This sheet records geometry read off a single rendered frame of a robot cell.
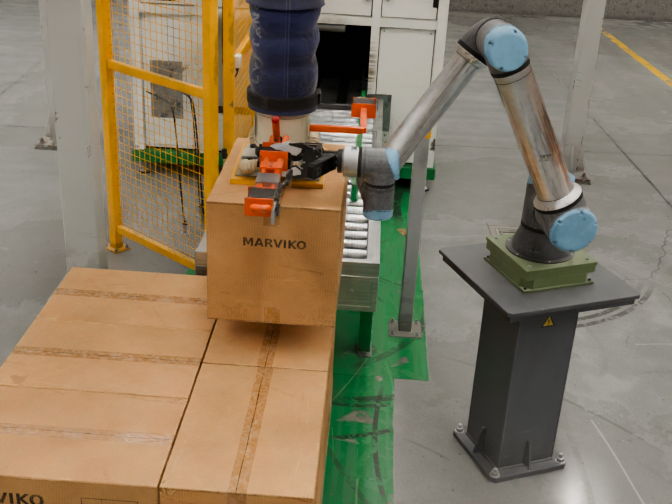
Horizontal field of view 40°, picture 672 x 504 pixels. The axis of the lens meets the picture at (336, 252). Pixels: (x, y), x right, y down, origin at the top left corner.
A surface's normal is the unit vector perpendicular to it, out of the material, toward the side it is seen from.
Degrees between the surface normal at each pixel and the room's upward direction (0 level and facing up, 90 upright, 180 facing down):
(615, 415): 0
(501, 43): 85
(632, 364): 0
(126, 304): 0
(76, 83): 90
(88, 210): 90
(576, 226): 96
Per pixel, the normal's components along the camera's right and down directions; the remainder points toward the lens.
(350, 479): 0.05, -0.91
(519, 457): 0.35, 0.41
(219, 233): -0.06, 0.43
